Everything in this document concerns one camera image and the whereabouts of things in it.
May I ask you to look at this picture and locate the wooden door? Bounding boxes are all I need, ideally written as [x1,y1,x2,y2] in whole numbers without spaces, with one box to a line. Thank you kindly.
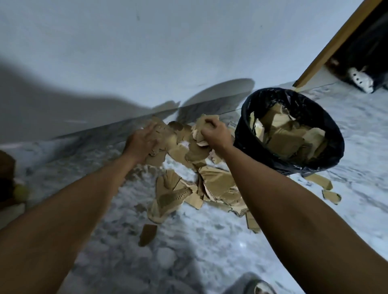
[0,150,30,210]

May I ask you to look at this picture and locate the person's left hand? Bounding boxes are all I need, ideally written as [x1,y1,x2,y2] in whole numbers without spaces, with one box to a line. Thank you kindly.
[122,122,161,166]

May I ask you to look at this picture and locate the person's right hand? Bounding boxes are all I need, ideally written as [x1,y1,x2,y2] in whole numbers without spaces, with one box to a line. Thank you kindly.
[200,117,234,152]

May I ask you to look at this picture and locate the white clog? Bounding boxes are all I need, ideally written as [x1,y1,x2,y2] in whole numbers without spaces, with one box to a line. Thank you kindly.
[347,66,375,94]

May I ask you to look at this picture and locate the black bin with liner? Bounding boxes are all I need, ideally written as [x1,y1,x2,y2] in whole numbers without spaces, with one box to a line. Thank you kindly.
[233,88,345,177]

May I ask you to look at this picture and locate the person's right white sandal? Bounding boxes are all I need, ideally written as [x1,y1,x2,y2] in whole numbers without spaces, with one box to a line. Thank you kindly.
[224,272,278,294]

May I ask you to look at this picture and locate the person's left forearm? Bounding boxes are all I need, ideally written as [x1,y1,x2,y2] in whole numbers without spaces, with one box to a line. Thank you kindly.
[0,154,137,294]

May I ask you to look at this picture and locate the person's right forearm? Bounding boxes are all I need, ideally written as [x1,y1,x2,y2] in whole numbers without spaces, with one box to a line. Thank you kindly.
[223,145,388,294]

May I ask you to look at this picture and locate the brown paper pieces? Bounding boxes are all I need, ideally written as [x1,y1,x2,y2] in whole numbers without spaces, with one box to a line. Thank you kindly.
[133,163,342,248]

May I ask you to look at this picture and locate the wooden door frame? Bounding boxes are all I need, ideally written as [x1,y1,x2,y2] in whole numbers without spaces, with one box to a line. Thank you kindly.
[292,0,384,89]

